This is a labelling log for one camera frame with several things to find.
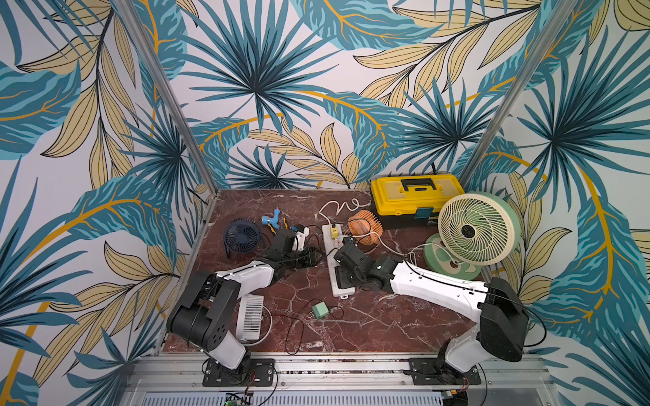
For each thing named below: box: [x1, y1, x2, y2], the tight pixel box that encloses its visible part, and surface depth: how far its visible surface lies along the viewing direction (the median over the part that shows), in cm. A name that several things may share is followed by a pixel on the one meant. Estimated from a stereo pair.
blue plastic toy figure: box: [261, 208, 281, 230], surface depth 109 cm
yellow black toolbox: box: [370, 174, 465, 231], surface depth 98 cm
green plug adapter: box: [312, 301, 330, 319], surface depth 85 cm
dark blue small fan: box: [224, 217, 262, 258], surface depth 94 cm
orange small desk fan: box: [347, 209, 384, 247], surface depth 95 cm
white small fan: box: [236, 293, 265, 342], surface depth 74 cm
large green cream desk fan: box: [424, 192, 522, 281], surface depth 79 cm
